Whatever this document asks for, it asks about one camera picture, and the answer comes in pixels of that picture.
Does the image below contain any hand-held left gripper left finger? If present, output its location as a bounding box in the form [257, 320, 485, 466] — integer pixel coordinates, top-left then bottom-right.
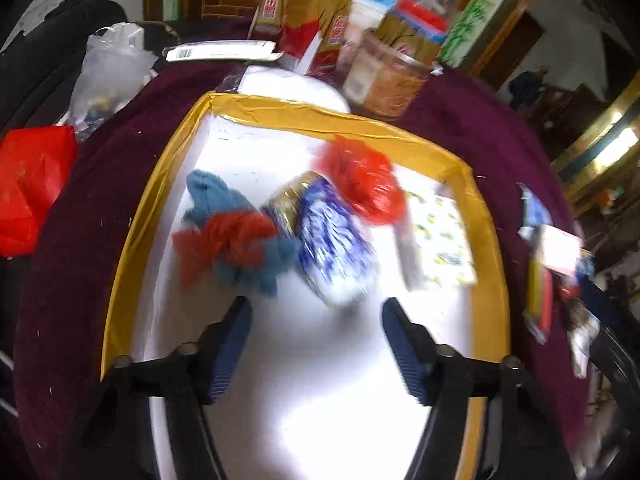
[80, 296, 253, 480]

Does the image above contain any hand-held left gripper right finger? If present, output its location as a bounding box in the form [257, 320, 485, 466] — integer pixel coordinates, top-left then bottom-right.
[381, 297, 566, 480]

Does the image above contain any white tray with yellow rim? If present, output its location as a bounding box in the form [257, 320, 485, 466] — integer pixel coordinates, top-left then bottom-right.
[100, 91, 512, 480]

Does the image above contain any red cloth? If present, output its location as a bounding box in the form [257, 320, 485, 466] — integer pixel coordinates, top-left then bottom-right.
[172, 210, 279, 292]

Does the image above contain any blue and white snack packet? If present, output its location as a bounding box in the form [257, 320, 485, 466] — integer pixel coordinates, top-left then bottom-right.
[261, 171, 376, 307]

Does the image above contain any blue cloth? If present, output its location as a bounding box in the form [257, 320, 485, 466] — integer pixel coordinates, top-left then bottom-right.
[182, 169, 302, 297]

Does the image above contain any yellow and red long packet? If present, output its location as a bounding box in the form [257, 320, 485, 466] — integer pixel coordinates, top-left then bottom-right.
[522, 255, 556, 344]

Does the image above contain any silver packet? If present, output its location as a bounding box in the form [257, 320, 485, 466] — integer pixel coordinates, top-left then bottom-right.
[567, 305, 602, 379]

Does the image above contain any pink and white packet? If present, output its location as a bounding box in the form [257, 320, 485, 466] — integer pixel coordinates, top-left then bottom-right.
[537, 225, 584, 277]

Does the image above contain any maroon tablecloth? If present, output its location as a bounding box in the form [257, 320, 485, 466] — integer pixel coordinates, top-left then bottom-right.
[12, 62, 596, 480]

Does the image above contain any large red plastic bag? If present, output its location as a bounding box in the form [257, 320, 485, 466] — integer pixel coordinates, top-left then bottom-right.
[0, 126, 79, 257]

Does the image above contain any clear plastic jar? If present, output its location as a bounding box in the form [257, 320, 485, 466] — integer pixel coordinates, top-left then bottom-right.
[342, 30, 433, 121]

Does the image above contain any white barcode box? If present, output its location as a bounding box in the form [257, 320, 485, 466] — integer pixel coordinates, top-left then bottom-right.
[164, 40, 283, 63]

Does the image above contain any clear plastic bag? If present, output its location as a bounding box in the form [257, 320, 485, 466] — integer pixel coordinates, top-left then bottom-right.
[67, 22, 158, 141]

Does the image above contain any stack of lidded plastic containers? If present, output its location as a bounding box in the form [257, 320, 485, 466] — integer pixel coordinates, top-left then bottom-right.
[350, 0, 451, 58]

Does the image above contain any green bamboo painted panel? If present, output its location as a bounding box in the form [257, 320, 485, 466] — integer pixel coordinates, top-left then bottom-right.
[440, 0, 532, 68]

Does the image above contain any black bag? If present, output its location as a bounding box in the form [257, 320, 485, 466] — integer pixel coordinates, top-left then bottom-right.
[0, 0, 128, 131]

